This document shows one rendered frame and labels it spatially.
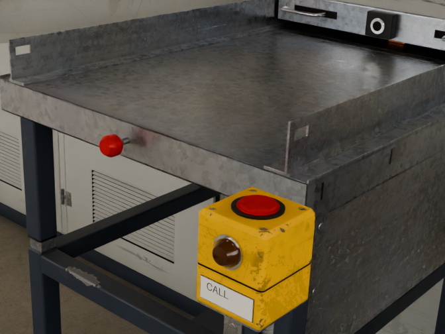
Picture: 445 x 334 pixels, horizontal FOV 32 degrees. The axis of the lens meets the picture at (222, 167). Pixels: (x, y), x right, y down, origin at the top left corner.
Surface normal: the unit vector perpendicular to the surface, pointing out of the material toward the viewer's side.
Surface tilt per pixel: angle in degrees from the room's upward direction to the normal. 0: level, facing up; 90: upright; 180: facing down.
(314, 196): 90
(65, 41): 90
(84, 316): 0
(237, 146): 0
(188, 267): 90
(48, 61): 90
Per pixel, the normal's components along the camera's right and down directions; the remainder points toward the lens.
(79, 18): 0.47, 0.35
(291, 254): 0.76, 0.26
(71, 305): 0.04, -0.93
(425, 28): -0.65, 0.26
